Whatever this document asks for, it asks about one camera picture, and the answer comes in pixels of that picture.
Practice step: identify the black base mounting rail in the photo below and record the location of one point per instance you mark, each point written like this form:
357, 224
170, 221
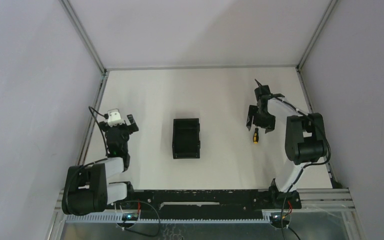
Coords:
211, 204

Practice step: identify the left base wiring loop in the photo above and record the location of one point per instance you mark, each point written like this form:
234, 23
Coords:
139, 218

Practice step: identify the black plastic bin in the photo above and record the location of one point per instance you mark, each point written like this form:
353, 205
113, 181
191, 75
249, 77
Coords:
186, 142

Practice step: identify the grey slotted cable duct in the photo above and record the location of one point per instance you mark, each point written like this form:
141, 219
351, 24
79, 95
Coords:
112, 217

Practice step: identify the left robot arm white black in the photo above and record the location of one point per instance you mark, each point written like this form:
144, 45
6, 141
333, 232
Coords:
87, 189

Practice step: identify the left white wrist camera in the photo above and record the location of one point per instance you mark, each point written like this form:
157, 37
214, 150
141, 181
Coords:
114, 118

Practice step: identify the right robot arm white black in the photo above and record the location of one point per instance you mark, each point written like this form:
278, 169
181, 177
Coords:
304, 144

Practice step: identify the right base wiring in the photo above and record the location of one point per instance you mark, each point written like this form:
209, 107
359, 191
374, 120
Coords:
283, 218

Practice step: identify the yellow black screwdriver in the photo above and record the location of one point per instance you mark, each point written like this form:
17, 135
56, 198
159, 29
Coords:
255, 137

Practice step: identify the back aluminium frame profile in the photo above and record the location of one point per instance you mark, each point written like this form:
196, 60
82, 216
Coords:
145, 68

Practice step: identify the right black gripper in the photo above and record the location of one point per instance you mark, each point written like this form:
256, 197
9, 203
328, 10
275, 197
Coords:
263, 117

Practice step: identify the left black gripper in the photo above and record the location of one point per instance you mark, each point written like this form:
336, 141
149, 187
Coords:
118, 127

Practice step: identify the right aluminium frame profile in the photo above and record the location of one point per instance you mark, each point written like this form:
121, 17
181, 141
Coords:
306, 66

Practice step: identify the aluminium frame profile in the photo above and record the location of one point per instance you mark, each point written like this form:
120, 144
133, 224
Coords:
93, 74
306, 66
145, 68

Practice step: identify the left aluminium frame profile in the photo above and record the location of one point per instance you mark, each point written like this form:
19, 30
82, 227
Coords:
93, 74

